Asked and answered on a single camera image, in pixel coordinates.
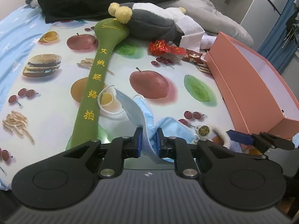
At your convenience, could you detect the white fuzzy bracelet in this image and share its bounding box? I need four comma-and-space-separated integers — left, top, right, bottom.
195, 124, 232, 149

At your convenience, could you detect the white bottle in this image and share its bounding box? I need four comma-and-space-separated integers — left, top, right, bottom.
200, 35, 216, 50

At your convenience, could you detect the green fabric massage stick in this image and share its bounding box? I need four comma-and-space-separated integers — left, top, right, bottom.
66, 18, 129, 150

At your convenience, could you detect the blue curtain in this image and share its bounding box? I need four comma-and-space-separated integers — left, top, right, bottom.
258, 0, 298, 74

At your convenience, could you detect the red foil packet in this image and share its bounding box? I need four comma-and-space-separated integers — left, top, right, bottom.
148, 40, 187, 56

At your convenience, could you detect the penguin plush toy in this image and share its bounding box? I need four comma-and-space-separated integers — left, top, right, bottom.
108, 3, 186, 42

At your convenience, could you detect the fruit pattern table mat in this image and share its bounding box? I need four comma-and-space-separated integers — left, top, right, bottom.
1, 22, 234, 187

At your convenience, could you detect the grey quilt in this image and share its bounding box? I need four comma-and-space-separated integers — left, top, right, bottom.
25, 0, 253, 47

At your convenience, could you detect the white paper tissue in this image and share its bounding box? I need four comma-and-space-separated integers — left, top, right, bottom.
175, 16, 205, 53

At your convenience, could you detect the blue face mask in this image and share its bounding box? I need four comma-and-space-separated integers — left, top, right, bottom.
97, 84, 199, 164

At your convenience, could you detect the white cabinet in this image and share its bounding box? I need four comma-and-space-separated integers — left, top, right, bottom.
208, 0, 292, 32

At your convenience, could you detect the pink cardboard box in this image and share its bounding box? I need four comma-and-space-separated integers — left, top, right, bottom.
204, 32, 298, 140

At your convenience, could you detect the dark red snack packet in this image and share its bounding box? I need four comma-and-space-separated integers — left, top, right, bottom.
182, 49, 203, 64

